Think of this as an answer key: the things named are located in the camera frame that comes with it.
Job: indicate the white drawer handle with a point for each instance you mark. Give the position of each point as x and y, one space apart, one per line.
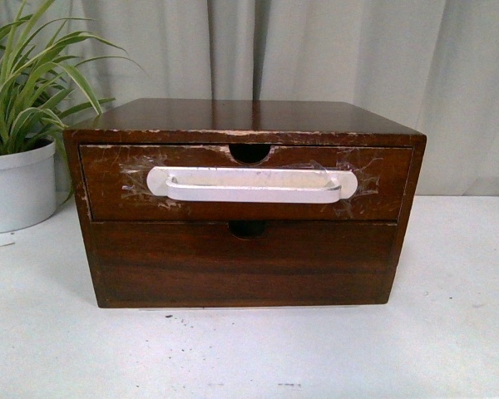
252 185

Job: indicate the wooden drawer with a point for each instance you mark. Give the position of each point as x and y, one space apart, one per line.
205 265
115 179

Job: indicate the brown wooden drawer cabinet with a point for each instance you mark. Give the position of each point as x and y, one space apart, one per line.
249 129

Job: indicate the white plant pot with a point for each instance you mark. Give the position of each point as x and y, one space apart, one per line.
27 187

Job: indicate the green spider plant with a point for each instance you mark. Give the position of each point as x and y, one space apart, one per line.
41 83

